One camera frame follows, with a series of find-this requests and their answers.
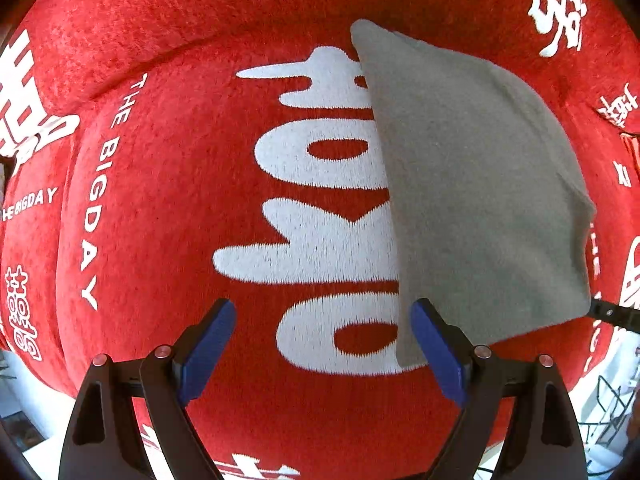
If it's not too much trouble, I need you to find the red printed blanket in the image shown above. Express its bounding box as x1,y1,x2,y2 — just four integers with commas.
0,0,640,480

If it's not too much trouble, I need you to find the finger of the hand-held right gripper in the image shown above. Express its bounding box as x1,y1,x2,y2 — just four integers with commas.
587,297,640,334

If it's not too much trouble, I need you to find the black wire rack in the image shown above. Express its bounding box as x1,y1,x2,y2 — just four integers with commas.
580,374,640,463

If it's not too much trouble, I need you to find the grey small garment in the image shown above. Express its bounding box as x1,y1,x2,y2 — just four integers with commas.
350,18,598,370

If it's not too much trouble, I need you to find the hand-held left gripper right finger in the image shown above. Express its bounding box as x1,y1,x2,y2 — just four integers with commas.
410,298,588,480

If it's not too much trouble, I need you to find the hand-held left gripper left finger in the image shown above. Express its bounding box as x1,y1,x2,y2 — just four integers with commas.
58,298,237,480

